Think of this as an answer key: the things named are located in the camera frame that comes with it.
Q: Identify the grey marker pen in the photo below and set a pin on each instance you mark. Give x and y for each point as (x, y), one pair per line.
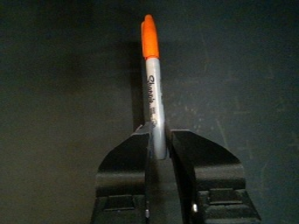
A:
(155, 96)

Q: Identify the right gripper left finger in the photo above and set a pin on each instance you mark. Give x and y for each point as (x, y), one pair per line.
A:
(123, 172)

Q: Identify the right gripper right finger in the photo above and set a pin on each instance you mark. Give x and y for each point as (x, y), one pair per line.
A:
(218, 175)

